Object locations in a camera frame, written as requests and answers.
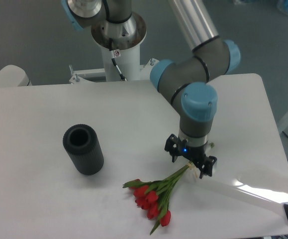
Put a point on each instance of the red tulip bouquet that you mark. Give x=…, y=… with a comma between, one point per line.
x=154, y=196

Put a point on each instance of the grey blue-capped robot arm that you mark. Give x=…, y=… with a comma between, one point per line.
x=185, y=86

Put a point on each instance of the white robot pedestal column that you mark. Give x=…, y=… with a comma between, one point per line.
x=120, y=52

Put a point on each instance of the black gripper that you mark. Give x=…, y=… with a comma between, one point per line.
x=196, y=154

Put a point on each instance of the black ribbed cylindrical vase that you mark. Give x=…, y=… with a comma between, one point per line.
x=81, y=144

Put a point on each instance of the white rounded object left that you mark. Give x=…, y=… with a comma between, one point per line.
x=13, y=76

